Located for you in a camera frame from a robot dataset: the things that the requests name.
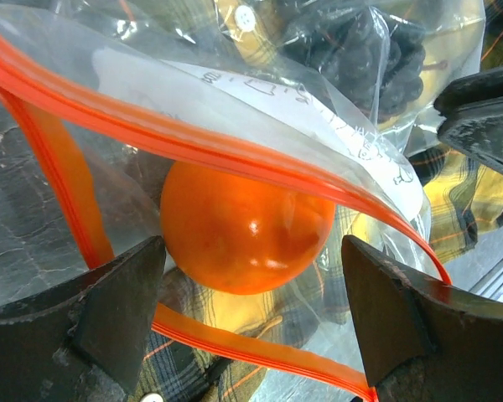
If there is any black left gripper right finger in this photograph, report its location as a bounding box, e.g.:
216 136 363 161
341 235 503 401

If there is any dark fake grape bunch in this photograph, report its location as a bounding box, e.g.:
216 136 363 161
275 1 426 122

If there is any yellow plaid shirt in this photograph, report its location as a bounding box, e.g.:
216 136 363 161
132 1 503 401

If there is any orange fake tangerine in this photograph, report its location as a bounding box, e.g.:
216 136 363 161
160 162 336 295

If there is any clear zip top bag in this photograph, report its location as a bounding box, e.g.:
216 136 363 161
0 1 485 401

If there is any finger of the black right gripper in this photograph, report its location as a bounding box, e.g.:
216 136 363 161
433 65 503 175

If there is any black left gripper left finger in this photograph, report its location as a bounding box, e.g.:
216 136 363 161
0 236 165 401

